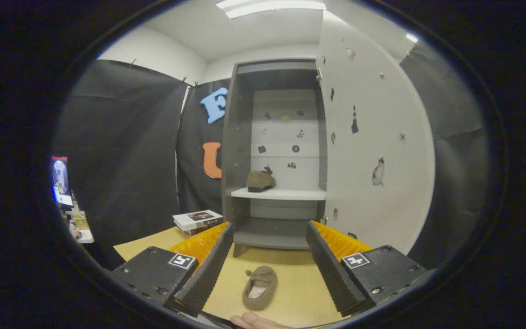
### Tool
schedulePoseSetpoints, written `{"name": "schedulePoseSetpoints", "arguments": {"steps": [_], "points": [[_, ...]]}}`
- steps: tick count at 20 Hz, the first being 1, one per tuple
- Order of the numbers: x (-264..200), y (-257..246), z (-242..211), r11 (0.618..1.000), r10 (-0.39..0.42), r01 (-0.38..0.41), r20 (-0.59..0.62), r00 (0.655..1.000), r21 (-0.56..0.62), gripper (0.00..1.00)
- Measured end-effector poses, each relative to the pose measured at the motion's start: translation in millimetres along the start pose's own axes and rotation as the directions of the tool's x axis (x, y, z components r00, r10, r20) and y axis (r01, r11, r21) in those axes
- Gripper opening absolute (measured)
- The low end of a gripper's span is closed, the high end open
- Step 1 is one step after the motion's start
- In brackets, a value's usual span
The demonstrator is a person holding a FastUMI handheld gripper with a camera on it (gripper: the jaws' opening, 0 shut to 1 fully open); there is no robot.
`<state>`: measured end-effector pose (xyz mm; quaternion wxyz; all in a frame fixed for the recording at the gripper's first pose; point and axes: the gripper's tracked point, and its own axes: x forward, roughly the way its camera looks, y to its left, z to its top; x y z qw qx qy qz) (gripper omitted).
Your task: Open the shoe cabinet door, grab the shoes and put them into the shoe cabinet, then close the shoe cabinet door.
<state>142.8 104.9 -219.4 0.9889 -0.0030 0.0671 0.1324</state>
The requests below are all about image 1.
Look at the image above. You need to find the grey shoe cabinet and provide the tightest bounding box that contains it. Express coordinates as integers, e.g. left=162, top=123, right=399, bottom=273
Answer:
left=221, top=58, right=328, bottom=258

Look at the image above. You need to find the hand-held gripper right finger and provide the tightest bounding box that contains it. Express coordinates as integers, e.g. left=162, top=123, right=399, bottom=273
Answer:
left=306, top=221, right=428, bottom=317

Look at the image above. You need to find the lit screen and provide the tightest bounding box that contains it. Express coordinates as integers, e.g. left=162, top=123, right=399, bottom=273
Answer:
left=52, top=156, right=74, bottom=207

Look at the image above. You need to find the black backdrop cloth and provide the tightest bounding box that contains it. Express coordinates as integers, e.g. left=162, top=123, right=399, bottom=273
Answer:
left=53, top=43, right=492, bottom=271

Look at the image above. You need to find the brown fuzzy slipper shoe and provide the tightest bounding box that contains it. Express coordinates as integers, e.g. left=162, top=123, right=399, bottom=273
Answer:
left=247, top=170, right=276, bottom=193
left=242, top=266, right=278, bottom=311

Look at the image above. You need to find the small cluttered desk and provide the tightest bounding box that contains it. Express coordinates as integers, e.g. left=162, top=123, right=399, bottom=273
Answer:
left=64, top=190, right=95, bottom=244

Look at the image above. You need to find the dark book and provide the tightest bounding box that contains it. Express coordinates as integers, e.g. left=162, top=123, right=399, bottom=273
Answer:
left=185, top=219, right=224, bottom=235

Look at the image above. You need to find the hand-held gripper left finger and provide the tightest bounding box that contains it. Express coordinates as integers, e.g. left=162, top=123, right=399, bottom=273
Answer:
left=109, top=222, right=235, bottom=318

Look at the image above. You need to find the large ceiling light panel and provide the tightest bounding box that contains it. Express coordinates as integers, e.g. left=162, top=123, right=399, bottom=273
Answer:
left=216, top=0, right=326, bottom=19

